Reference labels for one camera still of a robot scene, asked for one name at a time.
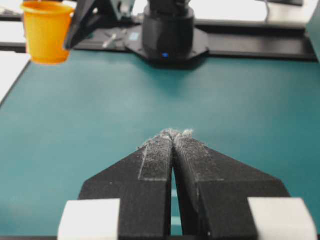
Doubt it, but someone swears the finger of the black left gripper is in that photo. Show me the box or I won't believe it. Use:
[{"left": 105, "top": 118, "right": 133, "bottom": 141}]
[{"left": 63, "top": 0, "right": 110, "bottom": 50}]

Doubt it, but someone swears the orange plastic cup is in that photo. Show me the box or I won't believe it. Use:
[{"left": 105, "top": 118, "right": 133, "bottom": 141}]
[{"left": 20, "top": 0, "right": 75, "bottom": 65}]

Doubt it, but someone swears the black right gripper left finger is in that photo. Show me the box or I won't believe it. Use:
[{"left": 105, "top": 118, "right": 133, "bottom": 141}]
[{"left": 57, "top": 129, "right": 175, "bottom": 240}]

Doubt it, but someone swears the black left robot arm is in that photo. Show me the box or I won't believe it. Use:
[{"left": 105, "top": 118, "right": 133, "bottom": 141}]
[{"left": 78, "top": 0, "right": 195, "bottom": 240}]

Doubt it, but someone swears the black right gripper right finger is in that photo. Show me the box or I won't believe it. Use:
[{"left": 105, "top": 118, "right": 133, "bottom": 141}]
[{"left": 172, "top": 129, "right": 318, "bottom": 240}]

